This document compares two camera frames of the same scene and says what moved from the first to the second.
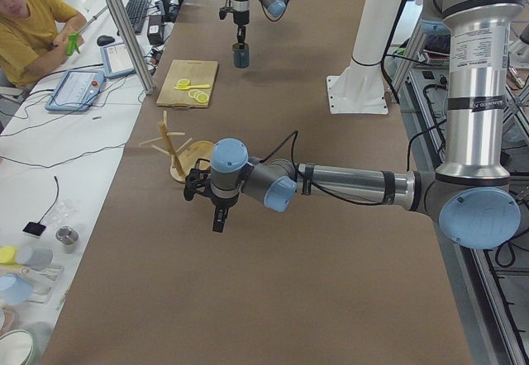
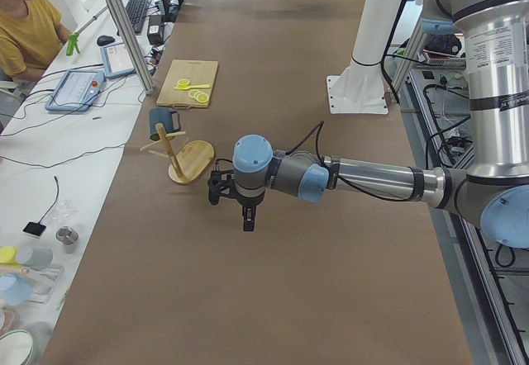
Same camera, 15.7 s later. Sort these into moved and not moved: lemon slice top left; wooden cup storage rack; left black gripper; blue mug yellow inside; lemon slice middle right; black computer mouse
Moved: blue mug yellow inside; left black gripper
Not moved: lemon slice middle right; wooden cup storage rack; lemon slice top left; black computer mouse
